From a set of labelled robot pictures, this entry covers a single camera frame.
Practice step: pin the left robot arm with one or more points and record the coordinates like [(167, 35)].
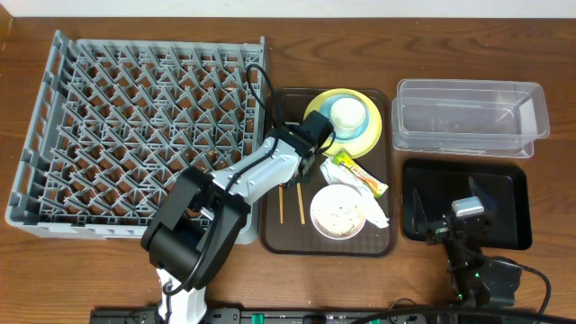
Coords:
[(195, 228)]

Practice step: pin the yellow plate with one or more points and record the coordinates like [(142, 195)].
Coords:
[(365, 142)]

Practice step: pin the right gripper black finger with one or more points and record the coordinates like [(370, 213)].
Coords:
[(420, 220), (477, 191)]

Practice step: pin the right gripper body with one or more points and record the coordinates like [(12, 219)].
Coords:
[(439, 232)]

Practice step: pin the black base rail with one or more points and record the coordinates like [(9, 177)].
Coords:
[(236, 316)]

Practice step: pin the black tray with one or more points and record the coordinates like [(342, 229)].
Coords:
[(441, 182)]

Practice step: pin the wooden chopstick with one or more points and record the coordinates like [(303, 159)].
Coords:
[(281, 203), (300, 203)]

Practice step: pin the green yellow snack wrapper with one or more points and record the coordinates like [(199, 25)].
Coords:
[(377, 187)]

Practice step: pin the grey plastic dish rack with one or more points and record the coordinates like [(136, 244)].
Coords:
[(115, 122)]

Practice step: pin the white napkin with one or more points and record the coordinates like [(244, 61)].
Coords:
[(338, 175)]

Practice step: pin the pink bowl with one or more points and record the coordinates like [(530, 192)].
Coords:
[(337, 212)]

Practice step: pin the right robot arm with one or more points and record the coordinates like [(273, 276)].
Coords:
[(477, 280)]

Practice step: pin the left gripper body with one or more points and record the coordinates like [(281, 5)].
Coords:
[(301, 172)]

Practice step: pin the white plastic cup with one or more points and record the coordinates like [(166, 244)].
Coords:
[(347, 115)]

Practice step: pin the clear plastic bin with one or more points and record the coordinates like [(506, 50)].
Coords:
[(469, 117)]

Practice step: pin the light blue bowl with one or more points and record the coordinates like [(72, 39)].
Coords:
[(325, 110)]

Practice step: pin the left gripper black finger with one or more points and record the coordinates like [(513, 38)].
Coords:
[(310, 171), (290, 183)]

